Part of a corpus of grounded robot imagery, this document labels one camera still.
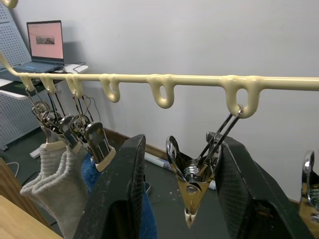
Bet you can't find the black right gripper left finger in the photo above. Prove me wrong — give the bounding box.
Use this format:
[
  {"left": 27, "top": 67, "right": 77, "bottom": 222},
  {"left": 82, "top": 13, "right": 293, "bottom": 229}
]
[{"left": 73, "top": 133, "right": 147, "bottom": 239}]

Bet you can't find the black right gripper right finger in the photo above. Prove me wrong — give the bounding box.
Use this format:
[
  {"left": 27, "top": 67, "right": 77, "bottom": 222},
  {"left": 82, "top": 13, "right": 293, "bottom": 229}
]
[{"left": 214, "top": 136, "right": 315, "bottom": 239}]

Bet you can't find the chrome clip with cream tips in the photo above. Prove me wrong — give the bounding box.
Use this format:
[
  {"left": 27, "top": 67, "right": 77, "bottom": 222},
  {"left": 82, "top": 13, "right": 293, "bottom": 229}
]
[
  {"left": 46, "top": 91, "right": 83, "bottom": 154},
  {"left": 298, "top": 150, "right": 319, "bottom": 225},
  {"left": 71, "top": 92, "right": 117, "bottom": 172},
  {"left": 165, "top": 104, "right": 245, "bottom": 229},
  {"left": 24, "top": 87, "right": 67, "bottom": 152}
]

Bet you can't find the blue fuzzy sock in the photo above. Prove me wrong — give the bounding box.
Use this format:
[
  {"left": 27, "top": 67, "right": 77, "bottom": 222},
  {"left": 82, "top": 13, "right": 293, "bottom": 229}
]
[{"left": 81, "top": 151, "right": 159, "bottom": 239}]

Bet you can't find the grey ribbed sock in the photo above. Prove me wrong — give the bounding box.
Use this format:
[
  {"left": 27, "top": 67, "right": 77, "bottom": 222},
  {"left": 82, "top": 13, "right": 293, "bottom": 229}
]
[
  {"left": 19, "top": 143, "right": 66, "bottom": 200},
  {"left": 32, "top": 146, "right": 91, "bottom": 239}
]

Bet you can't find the white rolled paper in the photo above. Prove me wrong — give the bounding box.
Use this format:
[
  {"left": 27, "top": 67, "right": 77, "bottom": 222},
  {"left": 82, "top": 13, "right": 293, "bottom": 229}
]
[{"left": 144, "top": 152, "right": 175, "bottom": 173}]

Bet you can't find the wooden table side board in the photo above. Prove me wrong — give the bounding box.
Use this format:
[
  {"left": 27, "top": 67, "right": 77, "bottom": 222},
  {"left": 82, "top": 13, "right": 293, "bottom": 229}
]
[{"left": 0, "top": 156, "right": 54, "bottom": 229}]

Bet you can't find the white perforated cabinet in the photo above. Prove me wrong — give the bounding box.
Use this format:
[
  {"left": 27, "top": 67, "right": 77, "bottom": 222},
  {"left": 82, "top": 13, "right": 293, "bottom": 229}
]
[{"left": 0, "top": 90, "right": 43, "bottom": 150}]

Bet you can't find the white desk top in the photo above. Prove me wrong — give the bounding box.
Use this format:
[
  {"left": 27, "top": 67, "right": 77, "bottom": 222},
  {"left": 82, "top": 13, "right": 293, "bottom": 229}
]
[{"left": 52, "top": 63, "right": 90, "bottom": 75}]

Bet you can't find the black mouse pad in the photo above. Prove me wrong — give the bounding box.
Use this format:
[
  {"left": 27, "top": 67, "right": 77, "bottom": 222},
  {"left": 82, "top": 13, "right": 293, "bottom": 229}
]
[{"left": 0, "top": 78, "right": 42, "bottom": 95}]

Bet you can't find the open laptop with pink screen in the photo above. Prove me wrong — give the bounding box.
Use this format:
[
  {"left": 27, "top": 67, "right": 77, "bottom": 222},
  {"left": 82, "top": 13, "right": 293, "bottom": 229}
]
[{"left": 13, "top": 20, "right": 66, "bottom": 74}]

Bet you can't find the white perforated metal panel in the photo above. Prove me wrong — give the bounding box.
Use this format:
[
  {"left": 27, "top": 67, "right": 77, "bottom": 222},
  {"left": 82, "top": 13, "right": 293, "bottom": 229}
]
[{"left": 0, "top": 3, "right": 32, "bottom": 68}]

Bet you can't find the white floor cable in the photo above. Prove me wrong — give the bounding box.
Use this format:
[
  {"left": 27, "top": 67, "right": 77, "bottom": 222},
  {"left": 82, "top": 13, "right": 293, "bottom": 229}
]
[{"left": 5, "top": 161, "right": 21, "bottom": 176}]

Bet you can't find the cream clip hanger rail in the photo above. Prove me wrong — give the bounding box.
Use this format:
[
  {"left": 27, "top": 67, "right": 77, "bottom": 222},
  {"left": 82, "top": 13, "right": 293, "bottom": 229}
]
[{"left": 0, "top": 0, "right": 319, "bottom": 119}]

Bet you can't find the black laptop cable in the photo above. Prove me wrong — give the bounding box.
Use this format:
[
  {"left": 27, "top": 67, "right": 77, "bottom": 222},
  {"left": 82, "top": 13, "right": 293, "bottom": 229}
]
[{"left": 71, "top": 61, "right": 88, "bottom": 74}]

